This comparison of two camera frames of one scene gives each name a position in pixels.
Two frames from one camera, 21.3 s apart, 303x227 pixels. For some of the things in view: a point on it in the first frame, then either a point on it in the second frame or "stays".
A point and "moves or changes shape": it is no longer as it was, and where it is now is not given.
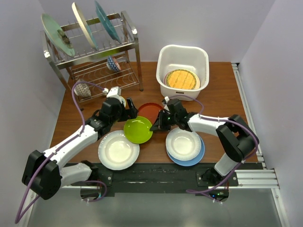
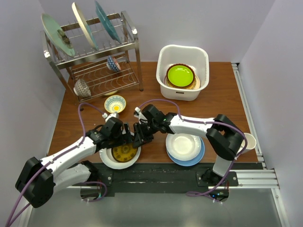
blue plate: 193,161 stays
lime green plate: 137,130 moves or changes shape
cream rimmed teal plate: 86,29 stays
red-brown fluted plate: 149,111 moves or changes shape
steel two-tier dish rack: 95,56 stays
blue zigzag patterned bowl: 112,64 stays
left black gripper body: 122,115 -> 116,139
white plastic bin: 182,70 stays
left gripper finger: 132,113 -> 127,140
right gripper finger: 157,126 -> 140,141
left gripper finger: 130,103 -> 127,130
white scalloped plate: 182,144 stays
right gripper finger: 162,116 -> 138,129
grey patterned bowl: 82,89 stays
